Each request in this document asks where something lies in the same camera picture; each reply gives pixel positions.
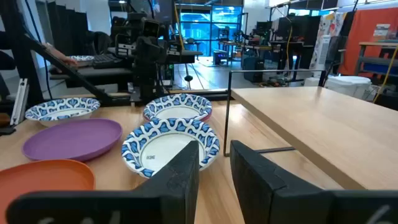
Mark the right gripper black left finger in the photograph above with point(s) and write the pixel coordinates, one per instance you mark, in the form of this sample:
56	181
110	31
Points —
174	193

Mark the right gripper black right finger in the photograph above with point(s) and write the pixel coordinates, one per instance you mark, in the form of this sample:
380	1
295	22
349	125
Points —
264	193

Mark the blue patterned paper bowl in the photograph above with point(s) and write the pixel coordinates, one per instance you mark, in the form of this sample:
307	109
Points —
62	113
161	146
81	58
177	112

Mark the pink plate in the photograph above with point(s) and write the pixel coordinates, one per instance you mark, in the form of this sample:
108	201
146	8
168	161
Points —
209	117

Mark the purple plate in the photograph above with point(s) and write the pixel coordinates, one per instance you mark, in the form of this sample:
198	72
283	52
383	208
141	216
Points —
71	140

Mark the orange plate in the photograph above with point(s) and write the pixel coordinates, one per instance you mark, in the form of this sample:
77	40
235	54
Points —
40	177

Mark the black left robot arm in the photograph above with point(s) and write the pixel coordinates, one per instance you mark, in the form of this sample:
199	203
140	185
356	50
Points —
149	81

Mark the raised wooden shelf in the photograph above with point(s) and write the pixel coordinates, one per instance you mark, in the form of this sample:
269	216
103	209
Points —
311	124

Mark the black keyboard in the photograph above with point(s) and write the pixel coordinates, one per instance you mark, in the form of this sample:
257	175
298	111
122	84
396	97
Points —
105	60

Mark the large glass window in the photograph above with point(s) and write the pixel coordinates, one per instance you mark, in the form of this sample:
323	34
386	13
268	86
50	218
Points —
199	31

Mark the person's hand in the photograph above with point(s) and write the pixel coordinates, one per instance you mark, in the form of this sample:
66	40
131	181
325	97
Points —
62	57

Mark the white plastic bin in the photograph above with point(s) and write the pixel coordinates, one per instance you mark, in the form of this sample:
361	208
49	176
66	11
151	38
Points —
348	84

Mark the white aluminium extrusion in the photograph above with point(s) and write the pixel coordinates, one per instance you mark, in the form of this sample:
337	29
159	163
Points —
19	102

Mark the orange partition curtain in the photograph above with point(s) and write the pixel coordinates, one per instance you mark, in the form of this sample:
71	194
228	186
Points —
360	40

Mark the wooden workbench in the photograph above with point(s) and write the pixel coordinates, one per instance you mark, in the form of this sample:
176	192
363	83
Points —
379	44

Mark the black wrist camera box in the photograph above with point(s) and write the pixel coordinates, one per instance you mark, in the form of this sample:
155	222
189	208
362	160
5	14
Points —
151	28

